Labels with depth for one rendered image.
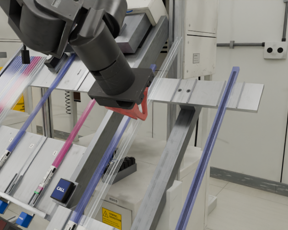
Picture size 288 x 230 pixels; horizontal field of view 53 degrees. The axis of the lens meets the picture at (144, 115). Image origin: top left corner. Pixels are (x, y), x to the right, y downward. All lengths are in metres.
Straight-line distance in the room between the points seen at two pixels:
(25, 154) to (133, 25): 0.52
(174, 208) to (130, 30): 0.55
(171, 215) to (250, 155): 1.93
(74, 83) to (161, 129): 1.91
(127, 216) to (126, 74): 0.67
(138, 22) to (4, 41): 1.45
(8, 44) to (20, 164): 1.46
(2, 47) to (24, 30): 1.85
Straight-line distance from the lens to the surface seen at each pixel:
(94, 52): 0.41
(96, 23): 0.42
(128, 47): 0.93
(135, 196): 1.04
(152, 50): 0.95
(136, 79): 0.46
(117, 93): 0.46
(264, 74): 2.41
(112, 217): 1.09
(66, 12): 0.40
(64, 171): 0.81
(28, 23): 0.42
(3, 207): 0.91
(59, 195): 0.72
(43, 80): 1.14
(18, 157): 0.97
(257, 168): 2.57
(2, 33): 2.28
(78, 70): 1.05
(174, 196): 0.66
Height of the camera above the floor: 1.11
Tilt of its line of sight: 13 degrees down
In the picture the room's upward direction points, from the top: straight up
